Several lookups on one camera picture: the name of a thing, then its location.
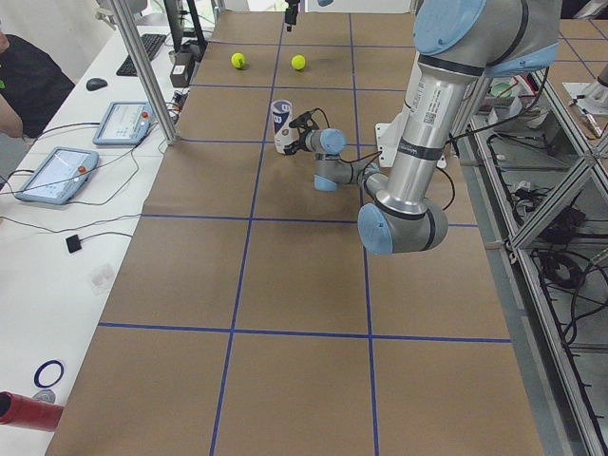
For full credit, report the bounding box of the blue tape ring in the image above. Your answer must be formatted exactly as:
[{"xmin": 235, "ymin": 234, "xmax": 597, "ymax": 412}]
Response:
[{"xmin": 33, "ymin": 359, "xmax": 65, "ymax": 389}]

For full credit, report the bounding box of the white tennis ball can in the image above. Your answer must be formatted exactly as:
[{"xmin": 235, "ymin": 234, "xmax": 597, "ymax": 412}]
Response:
[{"xmin": 271, "ymin": 100, "xmax": 297, "ymax": 155}]

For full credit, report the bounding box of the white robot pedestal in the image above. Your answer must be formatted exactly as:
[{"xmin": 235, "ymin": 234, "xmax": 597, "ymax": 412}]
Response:
[{"xmin": 373, "ymin": 121, "xmax": 450, "ymax": 170}]

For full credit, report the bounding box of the tennis ball near desk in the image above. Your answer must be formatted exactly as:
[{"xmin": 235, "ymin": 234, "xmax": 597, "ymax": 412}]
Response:
[{"xmin": 231, "ymin": 52, "xmax": 247, "ymax": 69}]

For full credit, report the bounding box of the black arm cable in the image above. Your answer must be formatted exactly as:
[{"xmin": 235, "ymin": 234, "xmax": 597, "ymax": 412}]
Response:
[{"xmin": 303, "ymin": 107, "xmax": 538, "ymax": 213}]

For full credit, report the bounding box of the aluminium frame post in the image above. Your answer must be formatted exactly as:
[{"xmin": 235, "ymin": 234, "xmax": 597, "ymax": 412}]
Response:
[{"xmin": 109, "ymin": 0, "xmax": 178, "ymax": 145}]

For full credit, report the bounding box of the small black square device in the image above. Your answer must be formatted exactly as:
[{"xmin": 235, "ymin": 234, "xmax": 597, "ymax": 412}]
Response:
[{"xmin": 66, "ymin": 235, "xmax": 82, "ymax": 254}]

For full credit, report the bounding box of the black keyboard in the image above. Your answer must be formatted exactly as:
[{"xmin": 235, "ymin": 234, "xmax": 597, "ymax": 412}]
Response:
[{"xmin": 115, "ymin": 32, "xmax": 168, "ymax": 78}]

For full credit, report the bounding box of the black box with label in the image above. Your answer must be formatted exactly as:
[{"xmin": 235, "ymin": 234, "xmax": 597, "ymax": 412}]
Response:
[{"xmin": 170, "ymin": 52, "xmax": 195, "ymax": 88}]

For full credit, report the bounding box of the black computer mouse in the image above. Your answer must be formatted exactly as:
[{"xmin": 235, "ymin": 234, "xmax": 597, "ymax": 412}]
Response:
[{"xmin": 85, "ymin": 77, "xmax": 108, "ymax": 91}]

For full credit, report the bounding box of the red cylinder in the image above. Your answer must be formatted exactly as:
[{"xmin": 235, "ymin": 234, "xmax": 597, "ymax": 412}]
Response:
[{"xmin": 1, "ymin": 391, "xmax": 64, "ymax": 431}]

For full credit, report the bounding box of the tennis ball far from desk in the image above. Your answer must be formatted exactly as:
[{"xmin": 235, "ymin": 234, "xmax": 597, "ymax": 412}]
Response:
[{"xmin": 291, "ymin": 54, "xmax": 307, "ymax": 71}]

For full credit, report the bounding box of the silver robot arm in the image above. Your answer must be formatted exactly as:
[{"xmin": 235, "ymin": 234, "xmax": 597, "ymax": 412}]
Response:
[{"xmin": 285, "ymin": 1, "xmax": 561, "ymax": 255}]

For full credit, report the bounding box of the near blue teach pendant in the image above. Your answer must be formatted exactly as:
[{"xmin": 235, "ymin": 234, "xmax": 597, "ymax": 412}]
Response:
[{"xmin": 15, "ymin": 146, "xmax": 99, "ymax": 205}]

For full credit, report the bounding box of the black computer monitor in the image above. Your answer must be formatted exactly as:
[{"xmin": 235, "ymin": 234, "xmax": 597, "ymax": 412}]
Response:
[{"xmin": 163, "ymin": 0, "xmax": 207, "ymax": 57}]

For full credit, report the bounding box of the blue teach pendant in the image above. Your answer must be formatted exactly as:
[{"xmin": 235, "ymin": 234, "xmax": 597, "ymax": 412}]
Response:
[
  {"xmin": 92, "ymin": 101, "xmax": 155, "ymax": 146},
  {"xmin": 15, "ymin": 146, "xmax": 99, "ymax": 205}
]

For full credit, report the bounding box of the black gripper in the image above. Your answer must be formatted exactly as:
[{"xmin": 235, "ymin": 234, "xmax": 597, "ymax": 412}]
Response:
[{"xmin": 284, "ymin": 0, "xmax": 312, "ymax": 156}]

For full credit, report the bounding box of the person in black shirt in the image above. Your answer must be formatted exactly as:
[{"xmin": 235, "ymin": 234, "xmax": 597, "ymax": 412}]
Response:
[{"xmin": 1, "ymin": 32, "xmax": 75, "ymax": 138}]

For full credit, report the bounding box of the brown paper table cover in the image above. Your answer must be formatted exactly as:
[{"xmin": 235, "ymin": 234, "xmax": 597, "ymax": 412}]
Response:
[{"xmin": 47, "ymin": 13, "xmax": 543, "ymax": 455}]

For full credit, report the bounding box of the far blue teach pendant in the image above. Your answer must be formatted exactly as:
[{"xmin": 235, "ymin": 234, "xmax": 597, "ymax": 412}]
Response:
[{"xmin": 92, "ymin": 101, "xmax": 155, "ymax": 146}]

